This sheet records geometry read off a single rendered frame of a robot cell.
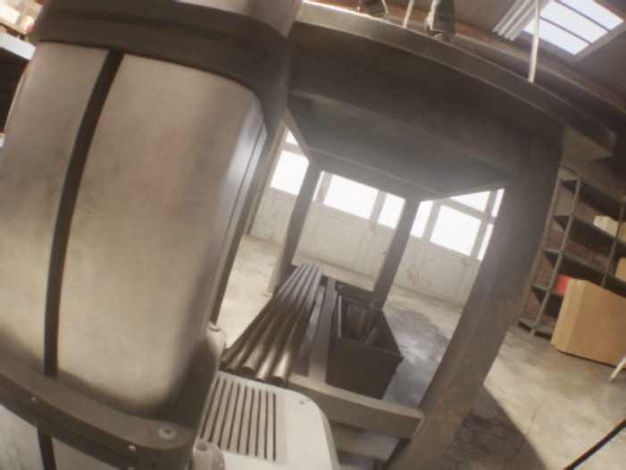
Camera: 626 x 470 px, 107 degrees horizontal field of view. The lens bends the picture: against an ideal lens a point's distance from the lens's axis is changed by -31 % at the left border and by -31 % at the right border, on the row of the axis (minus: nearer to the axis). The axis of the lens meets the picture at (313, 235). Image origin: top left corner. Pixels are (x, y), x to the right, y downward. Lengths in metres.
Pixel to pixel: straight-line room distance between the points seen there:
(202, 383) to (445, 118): 0.59
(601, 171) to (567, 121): 4.69
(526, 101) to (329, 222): 3.40
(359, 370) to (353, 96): 0.72
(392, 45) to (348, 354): 0.77
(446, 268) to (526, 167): 3.45
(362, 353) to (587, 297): 3.30
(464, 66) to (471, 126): 0.15
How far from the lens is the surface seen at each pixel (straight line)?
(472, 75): 0.57
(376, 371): 0.99
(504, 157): 0.69
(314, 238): 3.86
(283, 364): 0.68
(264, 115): 0.17
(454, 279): 4.15
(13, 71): 1.67
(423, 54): 0.56
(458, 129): 0.66
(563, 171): 1.02
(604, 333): 4.32
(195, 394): 0.19
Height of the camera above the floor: 0.55
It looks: 5 degrees down
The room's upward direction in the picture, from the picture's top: 19 degrees clockwise
